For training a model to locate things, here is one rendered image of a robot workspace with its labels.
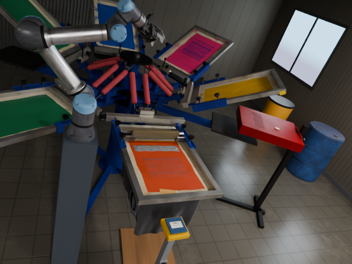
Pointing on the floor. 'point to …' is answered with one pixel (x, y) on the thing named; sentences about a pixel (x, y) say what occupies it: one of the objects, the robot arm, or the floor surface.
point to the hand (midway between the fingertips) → (160, 40)
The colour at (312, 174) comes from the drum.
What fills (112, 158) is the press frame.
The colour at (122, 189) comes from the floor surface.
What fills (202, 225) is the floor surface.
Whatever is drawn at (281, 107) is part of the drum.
